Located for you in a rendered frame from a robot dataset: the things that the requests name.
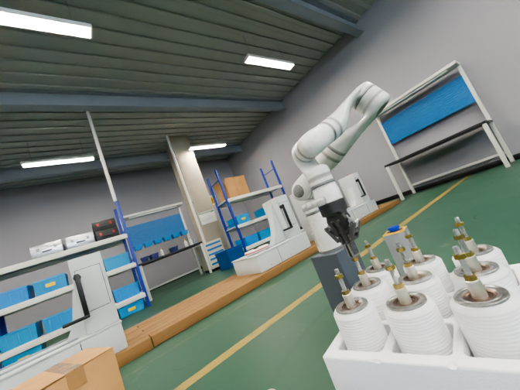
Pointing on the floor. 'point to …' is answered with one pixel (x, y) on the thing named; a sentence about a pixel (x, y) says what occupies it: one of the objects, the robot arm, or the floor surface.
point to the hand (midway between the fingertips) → (351, 249)
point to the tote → (229, 257)
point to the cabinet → (210, 254)
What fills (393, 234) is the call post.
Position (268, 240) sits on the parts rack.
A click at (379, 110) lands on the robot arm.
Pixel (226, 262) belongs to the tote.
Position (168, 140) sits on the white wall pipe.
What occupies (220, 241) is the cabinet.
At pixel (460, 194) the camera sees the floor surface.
